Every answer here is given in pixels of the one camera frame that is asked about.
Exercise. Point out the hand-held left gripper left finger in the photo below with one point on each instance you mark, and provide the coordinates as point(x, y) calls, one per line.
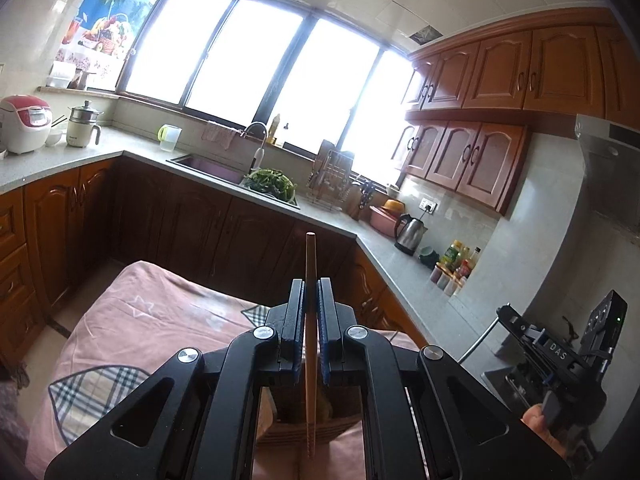
point(299, 327)

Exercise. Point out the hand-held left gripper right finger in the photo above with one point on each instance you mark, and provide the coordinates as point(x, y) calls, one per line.
point(327, 332)

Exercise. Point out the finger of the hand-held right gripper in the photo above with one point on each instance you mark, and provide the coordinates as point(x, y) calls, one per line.
point(515, 322)

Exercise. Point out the patterned-end wooden chopstick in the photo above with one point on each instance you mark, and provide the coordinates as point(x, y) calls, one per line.
point(310, 260)

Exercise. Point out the wooden utensil holder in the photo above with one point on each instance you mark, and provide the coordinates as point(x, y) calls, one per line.
point(285, 425)

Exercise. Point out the person's right hand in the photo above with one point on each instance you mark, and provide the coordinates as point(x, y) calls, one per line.
point(534, 417)

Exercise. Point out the white spice jar set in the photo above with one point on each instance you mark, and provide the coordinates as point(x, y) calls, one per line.
point(447, 280)

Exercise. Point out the green cup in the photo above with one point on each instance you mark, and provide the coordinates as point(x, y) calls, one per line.
point(427, 256)

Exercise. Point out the pink plastic basin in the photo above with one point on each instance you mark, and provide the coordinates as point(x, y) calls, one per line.
point(382, 224)

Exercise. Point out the stainless electric kettle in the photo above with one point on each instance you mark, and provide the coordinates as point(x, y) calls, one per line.
point(410, 235)

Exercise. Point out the knife block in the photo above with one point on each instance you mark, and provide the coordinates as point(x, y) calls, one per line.
point(361, 200)

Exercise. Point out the orange bowl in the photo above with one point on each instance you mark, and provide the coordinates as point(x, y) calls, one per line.
point(394, 206)

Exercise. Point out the green leafy vegetables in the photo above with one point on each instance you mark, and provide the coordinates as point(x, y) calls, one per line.
point(270, 182)

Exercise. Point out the pink plaid-heart tablecloth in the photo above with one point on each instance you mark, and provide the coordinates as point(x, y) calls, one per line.
point(150, 310)

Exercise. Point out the metal dish rack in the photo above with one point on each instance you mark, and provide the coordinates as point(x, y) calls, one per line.
point(330, 175)

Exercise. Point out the curved metal faucet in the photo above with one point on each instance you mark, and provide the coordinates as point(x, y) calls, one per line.
point(259, 152)

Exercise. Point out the stainless range hood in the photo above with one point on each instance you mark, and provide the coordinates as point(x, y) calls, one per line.
point(610, 170)

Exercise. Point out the kitchen sink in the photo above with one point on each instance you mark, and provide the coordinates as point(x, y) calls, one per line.
point(210, 169)

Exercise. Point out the wooden base cabinets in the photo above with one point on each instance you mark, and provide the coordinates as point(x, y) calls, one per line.
point(150, 220)

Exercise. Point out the yellow oil bottle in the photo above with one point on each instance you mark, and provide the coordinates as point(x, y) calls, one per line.
point(275, 130)

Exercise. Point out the pink dish cloth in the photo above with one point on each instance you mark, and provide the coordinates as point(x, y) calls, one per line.
point(220, 134)

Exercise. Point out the clear measuring jug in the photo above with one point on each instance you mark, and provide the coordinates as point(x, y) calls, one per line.
point(169, 139)

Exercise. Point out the large kitchen window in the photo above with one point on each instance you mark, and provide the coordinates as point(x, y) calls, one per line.
point(260, 60)

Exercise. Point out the grey kitchen countertop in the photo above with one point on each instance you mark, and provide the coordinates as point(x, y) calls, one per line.
point(60, 157)

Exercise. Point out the small white electric pot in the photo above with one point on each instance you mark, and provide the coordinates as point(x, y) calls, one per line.
point(82, 127)

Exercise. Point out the ceiling vent opening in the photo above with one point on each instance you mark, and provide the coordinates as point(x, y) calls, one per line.
point(425, 34)

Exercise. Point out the white bowl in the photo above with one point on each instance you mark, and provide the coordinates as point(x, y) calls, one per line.
point(54, 137)

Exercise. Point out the brown jar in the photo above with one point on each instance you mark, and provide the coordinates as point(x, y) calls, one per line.
point(80, 81)

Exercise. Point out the white and red rice cooker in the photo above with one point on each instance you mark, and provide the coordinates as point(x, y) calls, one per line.
point(25, 125)

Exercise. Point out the white plastic container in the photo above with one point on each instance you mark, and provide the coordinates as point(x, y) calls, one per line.
point(60, 76)

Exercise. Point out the white wall socket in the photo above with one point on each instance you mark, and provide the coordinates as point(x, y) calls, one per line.
point(429, 205)

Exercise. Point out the wooden wall cabinet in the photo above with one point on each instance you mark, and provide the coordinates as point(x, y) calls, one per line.
point(505, 70)
point(465, 160)

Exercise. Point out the tropical fruit wall poster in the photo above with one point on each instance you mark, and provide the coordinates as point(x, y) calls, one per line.
point(115, 15)

